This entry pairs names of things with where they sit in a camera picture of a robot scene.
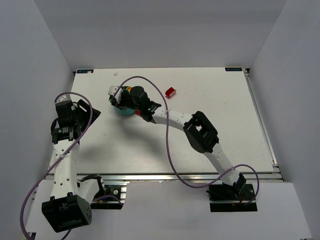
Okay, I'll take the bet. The red arched lego brick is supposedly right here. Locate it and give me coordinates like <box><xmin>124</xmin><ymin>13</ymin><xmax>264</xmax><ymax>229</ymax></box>
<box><xmin>165</xmin><ymin>87</ymin><xmax>177</xmax><ymax>99</ymax></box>

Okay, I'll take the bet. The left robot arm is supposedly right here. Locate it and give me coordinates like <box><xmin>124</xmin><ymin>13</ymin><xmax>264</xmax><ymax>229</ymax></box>
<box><xmin>41</xmin><ymin>99</ymin><xmax>106</xmax><ymax>233</ymax></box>

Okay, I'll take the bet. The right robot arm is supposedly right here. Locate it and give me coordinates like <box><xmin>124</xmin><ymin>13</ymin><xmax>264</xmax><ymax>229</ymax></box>
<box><xmin>108</xmin><ymin>85</ymin><xmax>246</xmax><ymax>195</ymax></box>

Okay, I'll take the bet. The teal divided round container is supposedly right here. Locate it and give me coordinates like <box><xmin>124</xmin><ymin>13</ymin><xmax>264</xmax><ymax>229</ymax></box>
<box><xmin>109</xmin><ymin>86</ymin><xmax>135</xmax><ymax>116</ymax></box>

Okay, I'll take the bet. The right table logo sticker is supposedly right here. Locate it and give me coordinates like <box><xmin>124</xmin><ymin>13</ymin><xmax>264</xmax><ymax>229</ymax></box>
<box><xmin>224</xmin><ymin>67</ymin><xmax>243</xmax><ymax>72</ymax></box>

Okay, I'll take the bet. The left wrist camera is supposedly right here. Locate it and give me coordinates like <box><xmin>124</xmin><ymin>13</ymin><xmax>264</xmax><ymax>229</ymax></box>
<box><xmin>54</xmin><ymin>93</ymin><xmax>73</xmax><ymax>107</ymax></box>

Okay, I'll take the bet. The aluminium front table rail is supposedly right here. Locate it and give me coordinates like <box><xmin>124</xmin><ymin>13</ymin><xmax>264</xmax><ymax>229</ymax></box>
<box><xmin>74</xmin><ymin>171</ymin><xmax>221</xmax><ymax>183</ymax></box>

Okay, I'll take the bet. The aluminium table rail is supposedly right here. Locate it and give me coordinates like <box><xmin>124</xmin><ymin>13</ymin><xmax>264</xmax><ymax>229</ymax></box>
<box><xmin>74</xmin><ymin>171</ymin><xmax>221</xmax><ymax>183</ymax></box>
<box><xmin>243</xmin><ymin>68</ymin><xmax>284</xmax><ymax>180</ymax></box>

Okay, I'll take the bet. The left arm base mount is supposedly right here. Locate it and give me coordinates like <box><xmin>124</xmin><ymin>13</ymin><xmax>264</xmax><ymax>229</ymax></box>
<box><xmin>79</xmin><ymin>174</ymin><xmax>124</xmax><ymax>210</ymax></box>

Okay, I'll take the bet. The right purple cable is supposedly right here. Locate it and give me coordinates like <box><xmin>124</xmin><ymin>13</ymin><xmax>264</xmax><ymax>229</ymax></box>
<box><xmin>113</xmin><ymin>76</ymin><xmax>260</xmax><ymax>206</ymax></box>

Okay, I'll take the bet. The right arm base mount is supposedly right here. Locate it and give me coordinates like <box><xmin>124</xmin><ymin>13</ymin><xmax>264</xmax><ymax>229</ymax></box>
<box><xmin>206</xmin><ymin>184</ymin><xmax>258</xmax><ymax>213</ymax></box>

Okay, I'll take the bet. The aluminium right table rail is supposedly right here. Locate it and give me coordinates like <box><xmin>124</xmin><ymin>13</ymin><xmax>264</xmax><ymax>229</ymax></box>
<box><xmin>243</xmin><ymin>68</ymin><xmax>284</xmax><ymax>180</ymax></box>

